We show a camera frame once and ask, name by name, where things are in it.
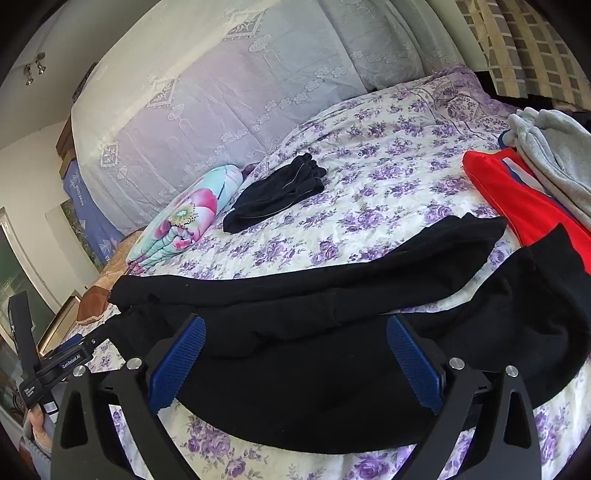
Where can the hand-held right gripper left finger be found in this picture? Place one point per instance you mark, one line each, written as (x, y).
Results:
(182, 357)

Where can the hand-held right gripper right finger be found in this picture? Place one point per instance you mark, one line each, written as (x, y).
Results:
(413, 364)

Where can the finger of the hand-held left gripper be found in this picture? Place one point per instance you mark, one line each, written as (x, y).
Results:
(99, 337)

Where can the black pants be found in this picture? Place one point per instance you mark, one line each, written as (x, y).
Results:
(300, 369)

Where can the person's left hand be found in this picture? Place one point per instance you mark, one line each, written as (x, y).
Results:
(40, 431)

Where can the brown cloth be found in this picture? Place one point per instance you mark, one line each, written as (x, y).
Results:
(94, 300)

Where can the folded floral blanket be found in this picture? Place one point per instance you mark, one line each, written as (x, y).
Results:
(184, 217)

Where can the folded black garment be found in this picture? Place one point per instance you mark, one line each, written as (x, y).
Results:
(277, 189)

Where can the red garment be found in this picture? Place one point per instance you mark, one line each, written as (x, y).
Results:
(521, 198)

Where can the purple floral bed sheet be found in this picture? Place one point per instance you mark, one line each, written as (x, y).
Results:
(392, 157)

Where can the grey fleece garment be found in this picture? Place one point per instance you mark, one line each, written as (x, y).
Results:
(558, 152)

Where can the white lace cover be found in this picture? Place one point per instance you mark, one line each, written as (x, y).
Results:
(231, 92)

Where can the ceiling lamp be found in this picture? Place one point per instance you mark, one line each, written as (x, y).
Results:
(34, 69)

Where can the checked curtain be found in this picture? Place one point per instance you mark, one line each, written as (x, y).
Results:
(526, 46)

